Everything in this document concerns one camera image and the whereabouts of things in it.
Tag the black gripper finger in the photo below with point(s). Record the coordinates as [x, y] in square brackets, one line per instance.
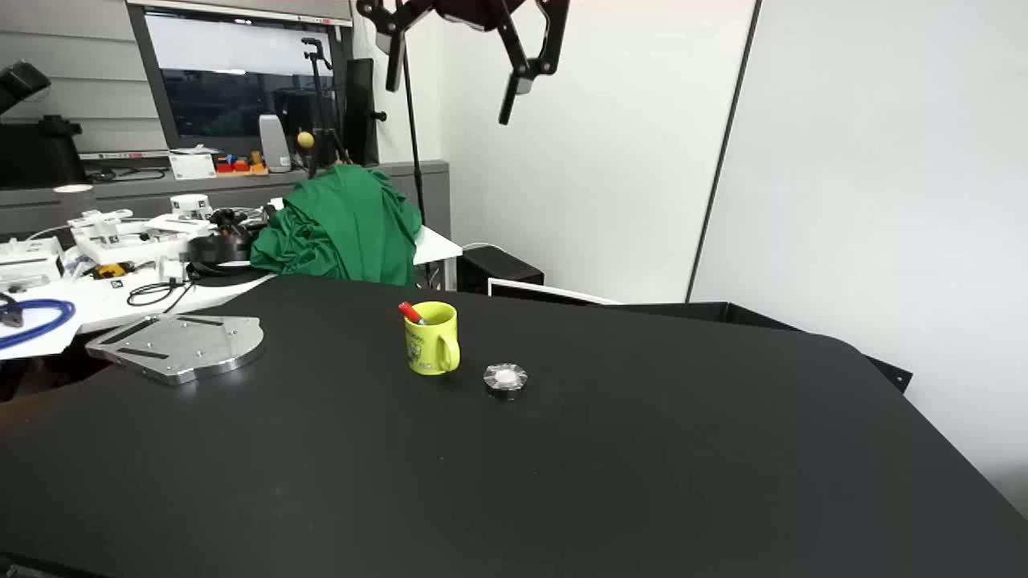
[392, 32]
[529, 66]

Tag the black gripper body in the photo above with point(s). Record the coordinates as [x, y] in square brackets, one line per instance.
[477, 12]

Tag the yellow-green mug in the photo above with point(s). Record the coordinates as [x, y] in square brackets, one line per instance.
[435, 343]

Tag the black tripod stand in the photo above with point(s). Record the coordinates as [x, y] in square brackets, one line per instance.
[322, 106]

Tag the thin black pole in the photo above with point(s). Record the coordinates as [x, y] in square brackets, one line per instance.
[413, 138]

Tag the yellow ball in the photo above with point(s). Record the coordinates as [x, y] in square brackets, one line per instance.
[308, 138]

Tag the computer monitor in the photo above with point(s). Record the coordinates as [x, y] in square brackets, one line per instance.
[241, 74]

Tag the grey speaker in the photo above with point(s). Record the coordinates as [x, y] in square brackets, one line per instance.
[276, 142]

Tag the orange small items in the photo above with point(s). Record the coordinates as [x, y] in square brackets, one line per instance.
[241, 164]

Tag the white side table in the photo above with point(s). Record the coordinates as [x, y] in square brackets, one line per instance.
[437, 246]

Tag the green cloth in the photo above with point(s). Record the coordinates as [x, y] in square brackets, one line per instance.
[341, 225]

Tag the black box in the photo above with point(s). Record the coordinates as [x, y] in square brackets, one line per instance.
[497, 266]

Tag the white small box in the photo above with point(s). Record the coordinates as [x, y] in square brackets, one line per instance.
[193, 162]

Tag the small crumpled silver object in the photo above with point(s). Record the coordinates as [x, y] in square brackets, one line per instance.
[506, 376]

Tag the grey shelf desk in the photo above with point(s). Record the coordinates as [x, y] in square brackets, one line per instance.
[108, 198]

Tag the white mechanical parts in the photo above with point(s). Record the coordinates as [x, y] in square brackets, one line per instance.
[108, 241]

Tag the black bag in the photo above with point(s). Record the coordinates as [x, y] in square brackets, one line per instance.
[36, 149]

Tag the grey metal mounting plate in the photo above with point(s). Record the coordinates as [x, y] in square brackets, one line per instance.
[180, 345]

